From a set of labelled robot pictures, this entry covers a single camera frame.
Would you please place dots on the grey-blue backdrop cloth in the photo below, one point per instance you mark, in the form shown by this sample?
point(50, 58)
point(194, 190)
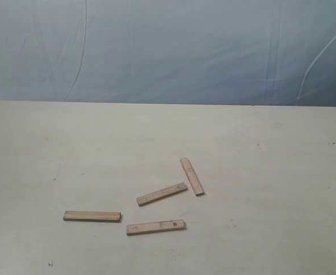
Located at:
point(173, 52)

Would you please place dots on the plain wood block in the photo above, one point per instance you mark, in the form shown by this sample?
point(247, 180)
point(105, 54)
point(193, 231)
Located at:
point(92, 216)
point(192, 177)

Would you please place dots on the wood block with magnets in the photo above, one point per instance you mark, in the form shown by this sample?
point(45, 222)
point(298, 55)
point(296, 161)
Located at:
point(160, 194)
point(155, 227)

